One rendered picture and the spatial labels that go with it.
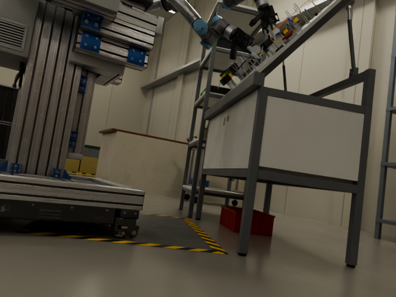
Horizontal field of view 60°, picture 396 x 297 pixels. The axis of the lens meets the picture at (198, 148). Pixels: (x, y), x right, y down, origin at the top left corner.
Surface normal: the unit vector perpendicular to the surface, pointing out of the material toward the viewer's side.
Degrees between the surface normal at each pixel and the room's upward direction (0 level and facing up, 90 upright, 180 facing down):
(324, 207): 90
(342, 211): 90
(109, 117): 90
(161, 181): 90
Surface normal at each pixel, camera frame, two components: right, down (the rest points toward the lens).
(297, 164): 0.18, -0.06
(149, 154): 0.49, 0.00
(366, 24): -0.86, -0.17
